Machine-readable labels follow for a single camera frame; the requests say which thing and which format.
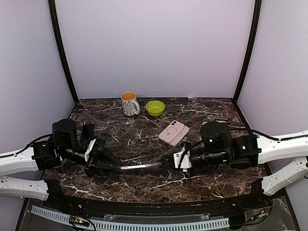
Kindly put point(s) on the beige phone case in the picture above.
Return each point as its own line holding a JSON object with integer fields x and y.
{"x": 179, "y": 137}

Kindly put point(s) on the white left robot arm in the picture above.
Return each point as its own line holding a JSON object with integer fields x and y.
{"x": 49, "y": 151}

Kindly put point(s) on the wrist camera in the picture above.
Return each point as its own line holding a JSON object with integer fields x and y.
{"x": 184, "y": 147}
{"x": 89, "y": 149}

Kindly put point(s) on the pink phone case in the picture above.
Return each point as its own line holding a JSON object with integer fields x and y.
{"x": 171, "y": 131}

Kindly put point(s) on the clear purple phone case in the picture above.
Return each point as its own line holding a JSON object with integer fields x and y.
{"x": 156, "y": 164}

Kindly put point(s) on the white floral mug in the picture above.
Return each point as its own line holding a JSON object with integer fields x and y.
{"x": 129, "y": 104}

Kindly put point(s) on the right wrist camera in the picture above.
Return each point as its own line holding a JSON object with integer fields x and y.
{"x": 184, "y": 147}

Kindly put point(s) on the black left frame post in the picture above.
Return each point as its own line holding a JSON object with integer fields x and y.
{"x": 60, "y": 47}

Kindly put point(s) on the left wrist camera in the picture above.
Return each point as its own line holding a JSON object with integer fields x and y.
{"x": 89, "y": 149}

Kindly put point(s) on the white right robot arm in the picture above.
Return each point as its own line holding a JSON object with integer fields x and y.
{"x": 218, "y": 147}

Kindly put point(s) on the light blue phone case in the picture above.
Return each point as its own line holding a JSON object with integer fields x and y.
{"x": 219, "y": 121}

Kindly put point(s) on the black right frame post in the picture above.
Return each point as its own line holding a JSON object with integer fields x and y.
{"x": 249, "y": 50}

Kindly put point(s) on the small circuit board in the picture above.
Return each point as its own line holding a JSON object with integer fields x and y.
{"x": 78, "y": 222}

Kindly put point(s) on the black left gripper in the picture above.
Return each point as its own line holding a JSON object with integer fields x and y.
{"x": 101, "y": 168}

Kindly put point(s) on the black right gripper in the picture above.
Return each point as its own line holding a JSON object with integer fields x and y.
{"x": 188, "y": 174}

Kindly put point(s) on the black front table rail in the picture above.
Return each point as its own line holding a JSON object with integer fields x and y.
{"x": 232, "y": 206}

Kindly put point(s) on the black frame post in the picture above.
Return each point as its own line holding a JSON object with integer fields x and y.
{"x": 249, "y": 50}
{"x": 60, "y": 47}

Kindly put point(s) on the lime green bowl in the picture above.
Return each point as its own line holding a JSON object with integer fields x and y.
{"x": 155, "y": 108}

